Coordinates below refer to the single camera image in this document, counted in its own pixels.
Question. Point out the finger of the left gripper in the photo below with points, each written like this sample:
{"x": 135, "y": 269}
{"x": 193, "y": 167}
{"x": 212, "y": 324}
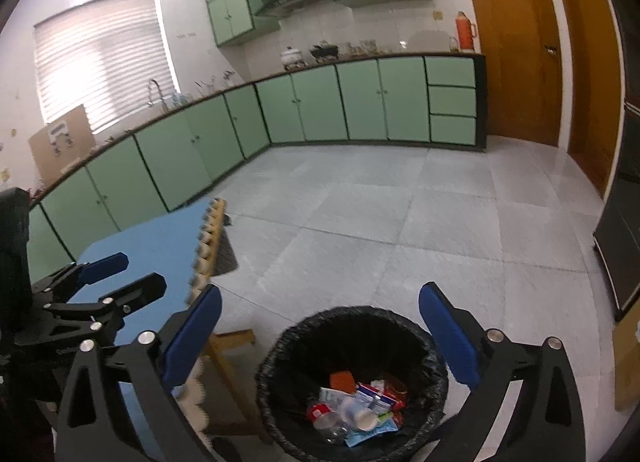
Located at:
{"x": 70, "y": 279}
{"x": 114, "y": 306}

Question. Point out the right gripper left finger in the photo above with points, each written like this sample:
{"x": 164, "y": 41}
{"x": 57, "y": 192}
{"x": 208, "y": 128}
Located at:
{"x": 94, "y": 423}

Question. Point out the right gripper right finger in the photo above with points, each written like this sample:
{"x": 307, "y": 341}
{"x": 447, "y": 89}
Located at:
{"x": 546, "y": 423}

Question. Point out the blue white wrapper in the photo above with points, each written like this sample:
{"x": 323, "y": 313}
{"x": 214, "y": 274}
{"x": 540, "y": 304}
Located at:
{"x": 357, "y": 437}

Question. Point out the green white milk carton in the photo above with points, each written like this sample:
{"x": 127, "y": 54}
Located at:
{"x": 374, "y": 400}

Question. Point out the white blue paper cup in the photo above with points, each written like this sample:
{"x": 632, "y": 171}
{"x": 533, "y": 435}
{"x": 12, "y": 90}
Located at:
{"x": 357, "y": 415}

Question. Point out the orange foam fruit net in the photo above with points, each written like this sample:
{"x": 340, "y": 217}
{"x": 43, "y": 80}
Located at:
{"x": 343, "y": 381}

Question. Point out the clear plastic bottle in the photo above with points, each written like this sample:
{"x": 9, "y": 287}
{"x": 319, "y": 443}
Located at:
{"x": 327, "y": 423}

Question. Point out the red gold paper bag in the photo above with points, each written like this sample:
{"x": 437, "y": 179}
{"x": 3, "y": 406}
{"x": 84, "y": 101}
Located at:
{"x": 395, "y": 390}

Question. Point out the black trash bin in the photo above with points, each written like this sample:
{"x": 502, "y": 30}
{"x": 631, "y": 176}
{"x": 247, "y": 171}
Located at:
{"x": 368, "y": 342}

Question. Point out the blue felt table mat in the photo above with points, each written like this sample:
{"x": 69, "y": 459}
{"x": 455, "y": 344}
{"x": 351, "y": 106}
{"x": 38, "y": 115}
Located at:
{"x": 165, "y": 245}

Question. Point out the cardboard box on floor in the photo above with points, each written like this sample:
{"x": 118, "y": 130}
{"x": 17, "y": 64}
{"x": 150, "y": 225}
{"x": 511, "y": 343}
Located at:
{"x": 627, "y": 360}

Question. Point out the cardboard box on counter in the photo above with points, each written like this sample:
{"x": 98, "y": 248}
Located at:
{"x": 61, "y": 144}

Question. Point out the black cabinet at right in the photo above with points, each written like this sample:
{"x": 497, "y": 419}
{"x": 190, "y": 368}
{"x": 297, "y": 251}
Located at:
{"x": 617, "y": 235}

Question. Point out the chrome faucet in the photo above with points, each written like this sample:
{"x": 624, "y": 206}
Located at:
{"x": 156, "y": 96}

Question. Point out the white window blinds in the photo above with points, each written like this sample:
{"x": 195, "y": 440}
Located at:
{"x": 102, "y": 54}

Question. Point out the white pot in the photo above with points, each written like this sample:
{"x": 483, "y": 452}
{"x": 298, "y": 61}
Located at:
{"x": 292, "y": 58}

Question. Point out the green lower cabinets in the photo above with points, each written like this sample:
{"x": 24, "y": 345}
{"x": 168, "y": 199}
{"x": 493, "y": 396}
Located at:
{"x": 435, "y": 100}

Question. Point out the range hood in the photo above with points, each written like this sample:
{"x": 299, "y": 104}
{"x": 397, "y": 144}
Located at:
{"x": 281, "y": 9}

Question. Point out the wooden door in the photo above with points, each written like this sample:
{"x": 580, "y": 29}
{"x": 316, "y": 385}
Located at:
{"x": 597, "y": 88}
{"x": 520, "y": 40}

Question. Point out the orange thermos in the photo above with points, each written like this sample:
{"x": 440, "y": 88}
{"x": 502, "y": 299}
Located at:
{"x": 466, "y": 32}

